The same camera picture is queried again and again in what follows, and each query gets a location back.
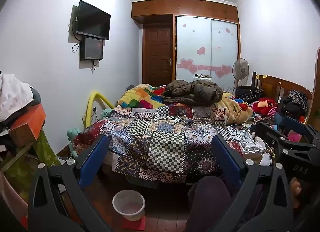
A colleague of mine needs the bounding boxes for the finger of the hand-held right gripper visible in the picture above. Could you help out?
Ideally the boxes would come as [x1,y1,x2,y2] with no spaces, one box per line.
[282,116,320,145]
[255,122,313,151]

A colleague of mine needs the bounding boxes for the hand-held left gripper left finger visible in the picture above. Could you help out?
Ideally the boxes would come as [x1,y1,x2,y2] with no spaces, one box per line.
[27,134,110,232]

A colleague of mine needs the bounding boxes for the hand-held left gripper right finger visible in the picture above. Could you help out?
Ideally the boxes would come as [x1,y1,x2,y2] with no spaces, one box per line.
[211,134,294,232]

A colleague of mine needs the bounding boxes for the white plastic bucket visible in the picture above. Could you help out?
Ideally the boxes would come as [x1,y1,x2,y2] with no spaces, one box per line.
[112,190,146,221]

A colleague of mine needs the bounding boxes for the person's right hand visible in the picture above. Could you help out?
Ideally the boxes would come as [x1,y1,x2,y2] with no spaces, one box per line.
[289,177,314,209]

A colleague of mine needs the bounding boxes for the black bag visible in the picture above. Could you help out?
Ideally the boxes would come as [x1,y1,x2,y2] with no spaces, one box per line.
[277,90,309,120]

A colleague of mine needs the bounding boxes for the white box of small parts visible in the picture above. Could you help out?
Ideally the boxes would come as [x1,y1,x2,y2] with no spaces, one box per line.
[237,139,266,159]

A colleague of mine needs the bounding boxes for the red plush toy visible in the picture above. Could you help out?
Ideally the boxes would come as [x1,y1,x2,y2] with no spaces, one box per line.
[251,98,277,115]

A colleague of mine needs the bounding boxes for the teal plush toy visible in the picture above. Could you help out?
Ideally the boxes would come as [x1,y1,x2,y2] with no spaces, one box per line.
[67,108,113,145]

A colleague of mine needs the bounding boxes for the beige fleece blanket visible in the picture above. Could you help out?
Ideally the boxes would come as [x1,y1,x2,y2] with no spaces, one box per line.
[217,96,254,125]

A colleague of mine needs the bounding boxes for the wooden bed headboard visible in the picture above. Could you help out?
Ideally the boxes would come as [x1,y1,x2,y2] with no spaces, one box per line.
[252,71,314,122]

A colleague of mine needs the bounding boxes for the person's dark trouser leg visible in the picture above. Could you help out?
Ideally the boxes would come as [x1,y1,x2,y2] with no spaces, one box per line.
[187,176,250,232]

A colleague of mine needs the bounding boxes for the dark striped clothing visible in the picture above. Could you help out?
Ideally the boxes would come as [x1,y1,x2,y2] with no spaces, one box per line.
[235,86,264,99]

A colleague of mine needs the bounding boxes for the green patterned cloth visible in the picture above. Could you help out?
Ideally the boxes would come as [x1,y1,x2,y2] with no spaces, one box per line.
[5,129,61,197]

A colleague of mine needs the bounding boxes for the patchwork printed blanket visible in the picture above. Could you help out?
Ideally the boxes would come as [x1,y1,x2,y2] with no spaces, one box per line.
[73,103,245,183]

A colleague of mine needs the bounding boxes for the brown padded jacket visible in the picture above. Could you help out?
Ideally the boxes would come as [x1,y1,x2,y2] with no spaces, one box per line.
[162,79,223,107]

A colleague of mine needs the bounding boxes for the orange cardboard box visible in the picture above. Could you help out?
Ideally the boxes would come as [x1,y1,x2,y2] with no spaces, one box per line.
[9,104,47,146]

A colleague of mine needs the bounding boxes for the standing electric fan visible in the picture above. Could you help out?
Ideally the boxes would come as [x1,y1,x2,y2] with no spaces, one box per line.
[232,58,250,90]

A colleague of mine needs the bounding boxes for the red floor mat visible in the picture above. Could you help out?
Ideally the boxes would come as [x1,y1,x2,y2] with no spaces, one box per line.
[122,216,146,231]

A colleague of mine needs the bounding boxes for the colourful block-pattern blanket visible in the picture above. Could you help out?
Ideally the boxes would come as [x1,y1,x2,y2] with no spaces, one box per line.
[116,84,167,109]

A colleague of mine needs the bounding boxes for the small white side table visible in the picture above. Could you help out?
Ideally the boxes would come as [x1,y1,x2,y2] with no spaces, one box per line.
[192,74,213,83]

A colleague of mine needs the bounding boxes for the white cloth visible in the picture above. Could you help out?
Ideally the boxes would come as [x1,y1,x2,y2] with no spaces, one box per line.
[0,73,34,122]

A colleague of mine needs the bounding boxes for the frosted sliding wardrobe doors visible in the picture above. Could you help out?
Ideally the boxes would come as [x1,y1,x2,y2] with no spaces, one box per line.
[175,16,240,83]

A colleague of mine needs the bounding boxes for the brown wooden door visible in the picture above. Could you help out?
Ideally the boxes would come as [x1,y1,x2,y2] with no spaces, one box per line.
[143,26,174,84]

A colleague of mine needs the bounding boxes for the wooden overhead cabinet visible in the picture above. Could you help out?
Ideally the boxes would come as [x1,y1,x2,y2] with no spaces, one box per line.
[132,0,238,24]

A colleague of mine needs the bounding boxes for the white cables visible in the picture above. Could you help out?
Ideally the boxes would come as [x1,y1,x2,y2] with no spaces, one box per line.
[225,119,256,143]

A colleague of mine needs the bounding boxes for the wooden furniture post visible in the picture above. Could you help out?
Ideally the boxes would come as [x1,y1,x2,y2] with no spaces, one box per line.
[306,47,320,125]

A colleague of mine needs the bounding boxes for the small black wall monitor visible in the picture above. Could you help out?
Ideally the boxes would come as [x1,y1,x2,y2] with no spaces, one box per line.
[79,36,104,61]

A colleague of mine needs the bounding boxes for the black television cable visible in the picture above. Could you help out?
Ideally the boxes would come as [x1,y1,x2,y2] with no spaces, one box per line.
[67,17,81,53]

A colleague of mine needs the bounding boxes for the black wall television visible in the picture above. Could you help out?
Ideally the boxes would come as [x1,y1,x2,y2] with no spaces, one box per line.
[75,0,111,40]

